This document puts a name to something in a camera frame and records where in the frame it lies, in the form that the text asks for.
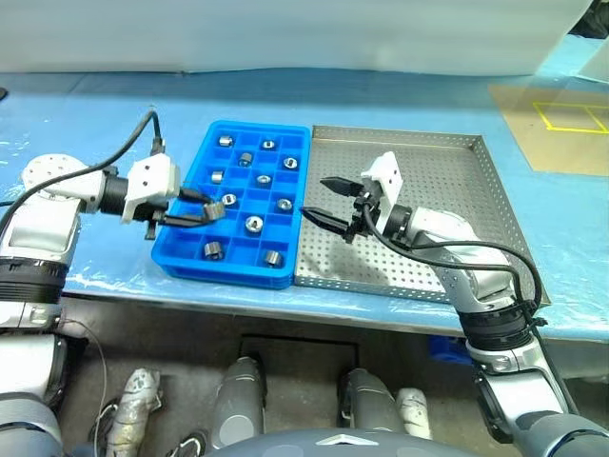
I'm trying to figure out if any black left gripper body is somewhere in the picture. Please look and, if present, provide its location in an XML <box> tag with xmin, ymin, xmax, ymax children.
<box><xmin>134</xmin><ymin>199</ymin><xmax>171</xmax><ymax>242</ymax></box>

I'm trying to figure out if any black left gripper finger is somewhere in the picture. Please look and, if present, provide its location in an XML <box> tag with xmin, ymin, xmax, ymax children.
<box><xmin>159</xmin><ymin>213</ymin><xmax>214</xmax><ymax>229</ymax></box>
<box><xmin>178</xmin><ymin>188</ymin><xmax>211</xmax><ymax>205</ymax></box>

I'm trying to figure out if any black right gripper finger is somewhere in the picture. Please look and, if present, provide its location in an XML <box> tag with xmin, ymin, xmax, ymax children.
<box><xmin>301</xmin><ymin>207</ymin><xmax>352</xmax><ymax>235</ymax></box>
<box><xmin>319</xmin><ymin>175</ymin><xmax>363</xmax><ymax>198</ymax></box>

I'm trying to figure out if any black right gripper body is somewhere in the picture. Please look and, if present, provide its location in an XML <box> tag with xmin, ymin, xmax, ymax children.
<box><xmin>342</xmin><ymin>183</ymin><xmax>387</xmax><ymax>245</ymax></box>

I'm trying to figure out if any blue compartment tray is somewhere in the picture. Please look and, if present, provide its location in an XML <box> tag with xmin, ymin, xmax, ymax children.
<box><xmin>150</xmin><ymin>120</ymin><xmax>313</xmax><ymax>291</ymax></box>

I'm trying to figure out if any perforated metal tray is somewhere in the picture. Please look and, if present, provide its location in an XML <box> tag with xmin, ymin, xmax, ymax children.
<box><xmin>293</xmin><ymin>124</ymin><xmax>552</xmax><ymax>306</ymax></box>

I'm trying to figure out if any black rectangular floor plate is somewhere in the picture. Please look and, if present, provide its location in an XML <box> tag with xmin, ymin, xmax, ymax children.
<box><xmin>239</xmin><ymin>334</ymin><xmax>359</xmax><ymax>377</ymax></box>

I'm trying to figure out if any blue plastic crate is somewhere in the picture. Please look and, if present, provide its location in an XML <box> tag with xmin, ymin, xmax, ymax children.
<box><xmin>426</xmin><ymin>335</ymin><xmax>471</xmax><ymax>367</ymax></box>

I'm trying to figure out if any white backdrop sheet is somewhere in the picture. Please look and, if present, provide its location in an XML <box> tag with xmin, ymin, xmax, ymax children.
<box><xmin>0</xmin><ymin>0</ymin><xmax>596</xmax><ymax>77</ymax></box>

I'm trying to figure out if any grey rounded leg shell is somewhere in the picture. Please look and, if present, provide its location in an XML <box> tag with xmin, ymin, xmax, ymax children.
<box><xmin>337</xmin><ymin>368</ymin><xmax>405</xmax><ymax>433</ymax></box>
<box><xmin>210</xmin><ymin>356</ymin><xmax>266</xmax><ymax>449</ymax></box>

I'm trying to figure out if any brown flat mat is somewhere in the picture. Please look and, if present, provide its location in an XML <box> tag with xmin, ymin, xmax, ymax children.
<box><xmin>487</xmin><ymin>83</ymin><xmax>609</xmax><ymax>177</ymax></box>

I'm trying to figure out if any grey robot torso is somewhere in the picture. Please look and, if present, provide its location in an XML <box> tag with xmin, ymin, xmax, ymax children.
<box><xmin>208</xmin><ymin>426</ymin><xmax>420</xmax><ymax>457</ymax></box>

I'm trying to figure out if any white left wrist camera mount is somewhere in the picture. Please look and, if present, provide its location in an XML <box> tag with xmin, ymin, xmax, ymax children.
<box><xmin>119</xmin><ymin>154</ymin><xmax>182</xmax><ymax>225</ymax></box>

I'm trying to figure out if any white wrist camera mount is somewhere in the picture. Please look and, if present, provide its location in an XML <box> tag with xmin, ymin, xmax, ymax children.
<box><xmin>119</xmin><ymin>154</ymin><xmax>182</xmax><ymax>225</ymax></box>
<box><xmin>360</xmin><ymin>150</ymin><xmax>404</xmax><ymax>207</ymax></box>

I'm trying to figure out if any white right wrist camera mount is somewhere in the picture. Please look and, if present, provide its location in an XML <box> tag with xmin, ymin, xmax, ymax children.
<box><xmin>360</xmin><ymin>150</ymin><xmax>404</xmax><ymax>207</ymax></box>

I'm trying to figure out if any silver tape wrapped post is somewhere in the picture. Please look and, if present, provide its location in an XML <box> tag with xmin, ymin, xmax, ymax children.
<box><xmin>103</xmin><ymin>367</ymin><xmax>164</xmax><ymax>457</ymax></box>

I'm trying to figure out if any white tape wrapped post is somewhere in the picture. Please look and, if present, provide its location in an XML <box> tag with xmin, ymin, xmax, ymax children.
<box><xmin>396</xmin><ymin>387</ymin><xmax>433</xmax><ymax>440</ymax></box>

